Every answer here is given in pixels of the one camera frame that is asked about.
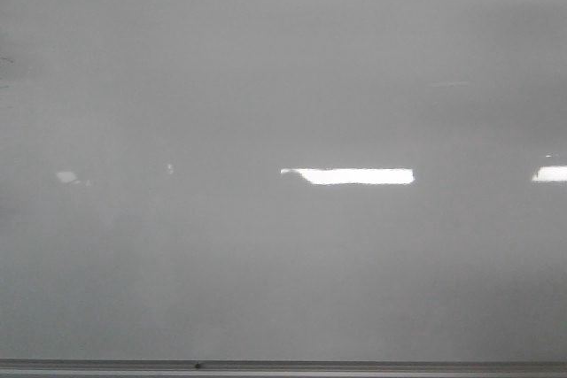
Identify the white glossy whiteboard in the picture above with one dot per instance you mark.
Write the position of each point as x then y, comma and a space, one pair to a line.
283, 188

